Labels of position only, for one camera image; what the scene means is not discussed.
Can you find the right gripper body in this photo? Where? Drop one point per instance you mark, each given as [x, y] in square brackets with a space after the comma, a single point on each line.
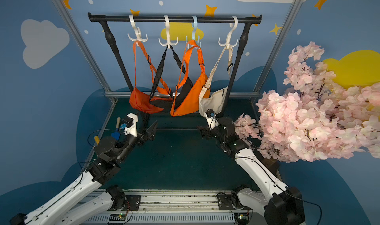
[213, 131]

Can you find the controller board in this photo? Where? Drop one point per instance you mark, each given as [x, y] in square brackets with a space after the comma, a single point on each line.
[241, 219]
[118, 218]

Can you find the black clothes rack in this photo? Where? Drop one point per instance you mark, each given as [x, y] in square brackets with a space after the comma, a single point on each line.
[247, 21]

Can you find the blue toy trowel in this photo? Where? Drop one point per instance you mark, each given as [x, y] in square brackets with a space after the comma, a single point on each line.
[116, 133]

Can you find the aluminium frame rail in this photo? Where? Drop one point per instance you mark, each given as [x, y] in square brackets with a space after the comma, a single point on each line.
[127, 94]

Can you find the red-orange sling bag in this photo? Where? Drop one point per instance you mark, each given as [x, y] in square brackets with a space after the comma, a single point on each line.
[142, 100]

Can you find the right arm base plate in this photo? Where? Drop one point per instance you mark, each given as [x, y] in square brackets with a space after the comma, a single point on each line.
[227, 201]

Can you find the pink blossom tree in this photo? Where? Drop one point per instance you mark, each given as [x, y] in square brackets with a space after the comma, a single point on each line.
[316, 119]

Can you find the light blue hook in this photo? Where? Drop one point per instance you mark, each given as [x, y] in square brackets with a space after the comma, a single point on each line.
[194, 31]

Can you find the orange crescent bag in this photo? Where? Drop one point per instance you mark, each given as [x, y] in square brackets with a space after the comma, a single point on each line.
[191, 102]

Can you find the left controller board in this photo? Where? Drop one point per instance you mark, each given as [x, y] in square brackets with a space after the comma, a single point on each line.
[118, 218]

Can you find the cream crescent bag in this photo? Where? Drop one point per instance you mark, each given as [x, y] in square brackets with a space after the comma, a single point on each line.
[216, 100]

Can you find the black sling bag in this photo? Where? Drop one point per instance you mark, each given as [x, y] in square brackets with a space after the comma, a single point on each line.
[170, 64]

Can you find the white hook far right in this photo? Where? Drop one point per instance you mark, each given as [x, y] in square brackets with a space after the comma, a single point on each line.
[227, 43]

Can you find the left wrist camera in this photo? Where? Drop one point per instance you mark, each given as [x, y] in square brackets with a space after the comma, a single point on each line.
[129, 125]

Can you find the white hook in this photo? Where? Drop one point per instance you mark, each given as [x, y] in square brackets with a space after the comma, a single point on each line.
[137, 31]
[227, 43]
[169, 43]

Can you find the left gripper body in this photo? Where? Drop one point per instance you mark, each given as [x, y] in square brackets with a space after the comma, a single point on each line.
[142, 134]

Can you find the brown tree base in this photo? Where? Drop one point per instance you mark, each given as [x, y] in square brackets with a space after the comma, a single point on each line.
[271, 164]

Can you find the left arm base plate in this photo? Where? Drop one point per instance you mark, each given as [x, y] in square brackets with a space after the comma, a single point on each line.
[132, 202]

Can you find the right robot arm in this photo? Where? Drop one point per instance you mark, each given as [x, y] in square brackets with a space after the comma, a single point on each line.
[277, 203]

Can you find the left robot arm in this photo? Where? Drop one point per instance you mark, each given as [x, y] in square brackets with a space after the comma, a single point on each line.
[64, 208]

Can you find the white hook far left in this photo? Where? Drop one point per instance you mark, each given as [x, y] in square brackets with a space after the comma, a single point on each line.
[137, 31]

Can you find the right controller board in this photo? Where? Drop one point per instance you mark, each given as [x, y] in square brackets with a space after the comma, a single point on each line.
[241, 219]

